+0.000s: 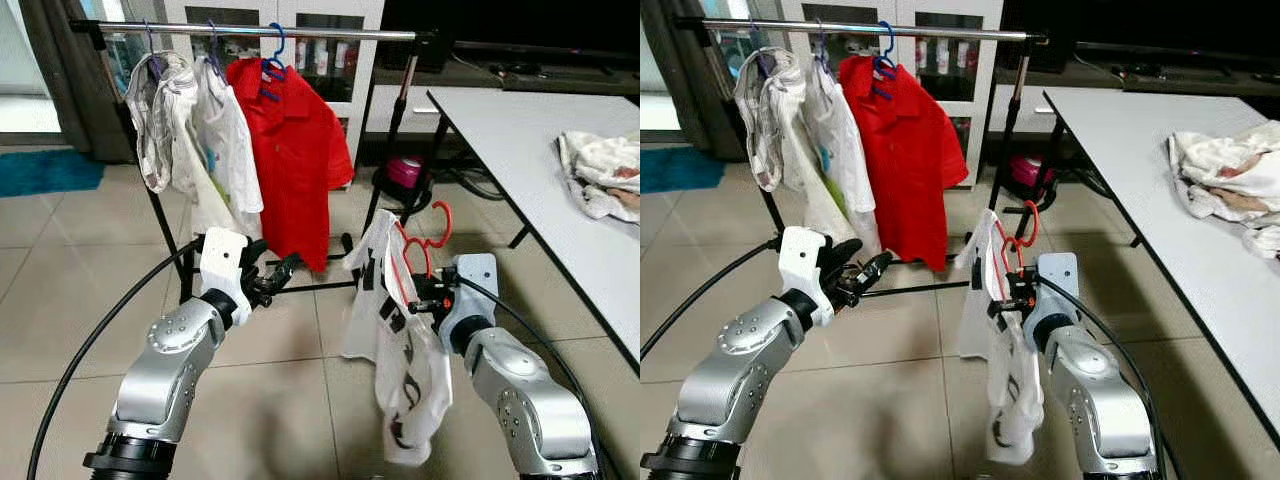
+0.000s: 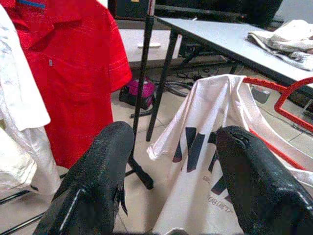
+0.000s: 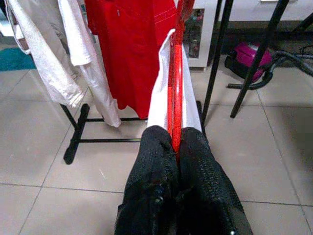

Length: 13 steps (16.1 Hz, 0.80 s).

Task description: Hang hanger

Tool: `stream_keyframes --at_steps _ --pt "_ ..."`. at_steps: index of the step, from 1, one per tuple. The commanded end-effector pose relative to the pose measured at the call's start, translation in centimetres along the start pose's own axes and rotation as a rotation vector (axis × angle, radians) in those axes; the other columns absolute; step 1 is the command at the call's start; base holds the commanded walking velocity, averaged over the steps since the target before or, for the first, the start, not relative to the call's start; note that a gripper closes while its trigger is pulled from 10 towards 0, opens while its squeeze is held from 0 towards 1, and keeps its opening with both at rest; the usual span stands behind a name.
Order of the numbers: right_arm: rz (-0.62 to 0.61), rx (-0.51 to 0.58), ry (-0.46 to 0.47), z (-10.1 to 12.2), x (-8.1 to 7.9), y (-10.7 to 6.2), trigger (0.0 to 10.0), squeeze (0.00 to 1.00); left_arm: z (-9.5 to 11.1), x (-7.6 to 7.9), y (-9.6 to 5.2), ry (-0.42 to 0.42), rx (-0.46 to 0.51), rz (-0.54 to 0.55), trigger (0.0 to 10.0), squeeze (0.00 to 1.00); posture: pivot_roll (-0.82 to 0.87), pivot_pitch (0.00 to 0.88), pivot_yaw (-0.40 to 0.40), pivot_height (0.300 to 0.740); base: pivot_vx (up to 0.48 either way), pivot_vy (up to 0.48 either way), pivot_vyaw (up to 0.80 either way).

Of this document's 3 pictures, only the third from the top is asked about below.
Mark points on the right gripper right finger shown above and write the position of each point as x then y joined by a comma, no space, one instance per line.
205,183

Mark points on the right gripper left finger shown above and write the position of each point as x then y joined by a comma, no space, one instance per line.
151,176

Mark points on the white garment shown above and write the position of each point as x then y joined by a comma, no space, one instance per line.
159,98

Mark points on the red plastic hanger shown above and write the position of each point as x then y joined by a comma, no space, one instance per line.
177,98

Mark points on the black metal clothes rack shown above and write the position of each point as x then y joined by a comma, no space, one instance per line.
75,137

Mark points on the white hanging shirt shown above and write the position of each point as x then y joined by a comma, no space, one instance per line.
97,93
41,54

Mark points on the red hanging t-shirt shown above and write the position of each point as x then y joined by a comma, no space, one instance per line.
132,61

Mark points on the black slanted table leg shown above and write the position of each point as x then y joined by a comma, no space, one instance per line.
256,63

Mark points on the pink vacuum cleaner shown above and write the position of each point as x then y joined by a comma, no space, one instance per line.
247,55

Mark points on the white glass-door cabinet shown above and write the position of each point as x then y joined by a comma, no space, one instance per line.
207,36

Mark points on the teal rug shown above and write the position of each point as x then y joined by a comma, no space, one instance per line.
14,60

